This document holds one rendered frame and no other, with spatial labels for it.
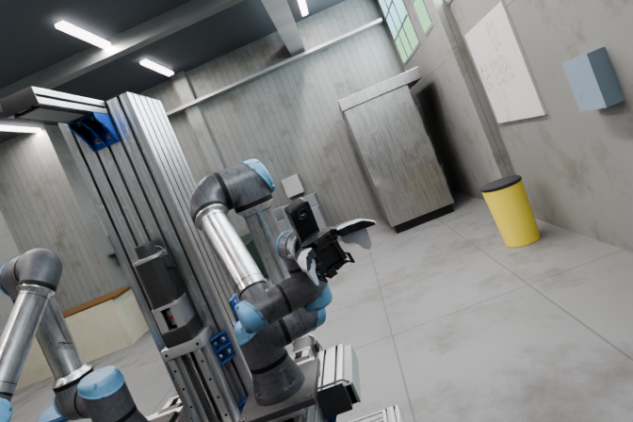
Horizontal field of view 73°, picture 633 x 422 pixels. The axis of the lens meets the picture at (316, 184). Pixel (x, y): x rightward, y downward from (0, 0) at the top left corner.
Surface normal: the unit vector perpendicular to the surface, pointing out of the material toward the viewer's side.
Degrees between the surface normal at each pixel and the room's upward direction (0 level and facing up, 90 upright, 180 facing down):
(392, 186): 90
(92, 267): 90
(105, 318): 90
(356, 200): 90
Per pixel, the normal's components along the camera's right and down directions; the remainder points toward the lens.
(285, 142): -0.07, 0.07
